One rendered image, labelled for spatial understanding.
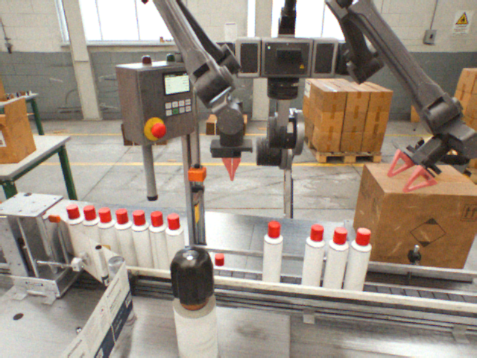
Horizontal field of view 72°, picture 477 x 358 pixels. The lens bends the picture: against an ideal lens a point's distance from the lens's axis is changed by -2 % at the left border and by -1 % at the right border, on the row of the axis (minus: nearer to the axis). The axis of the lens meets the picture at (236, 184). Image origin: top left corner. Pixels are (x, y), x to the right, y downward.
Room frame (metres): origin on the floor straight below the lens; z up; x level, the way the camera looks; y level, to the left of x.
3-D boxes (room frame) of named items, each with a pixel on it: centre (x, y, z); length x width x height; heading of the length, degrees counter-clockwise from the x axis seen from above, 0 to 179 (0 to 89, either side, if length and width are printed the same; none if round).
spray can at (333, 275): (0.72, -0.27, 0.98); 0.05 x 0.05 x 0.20
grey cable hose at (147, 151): (0.91, 0.26, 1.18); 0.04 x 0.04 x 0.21
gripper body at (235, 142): (0.77, 0.01, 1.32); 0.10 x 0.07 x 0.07; 89
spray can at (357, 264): (0.71, -0.33, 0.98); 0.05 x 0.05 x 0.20
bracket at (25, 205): (0.75, 0.55, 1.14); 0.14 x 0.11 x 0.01; 81
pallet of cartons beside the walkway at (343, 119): (4.51, -1.43, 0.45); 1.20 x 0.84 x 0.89; 1
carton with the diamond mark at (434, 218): (0.97, -0.60, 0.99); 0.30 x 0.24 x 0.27; 85
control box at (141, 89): (0.88, 0.21, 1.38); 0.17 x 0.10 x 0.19; 136
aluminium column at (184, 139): (0.93, 0.13, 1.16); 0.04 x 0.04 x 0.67; 81
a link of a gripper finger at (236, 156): (0.77, 0.02, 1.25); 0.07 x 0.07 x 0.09; 89
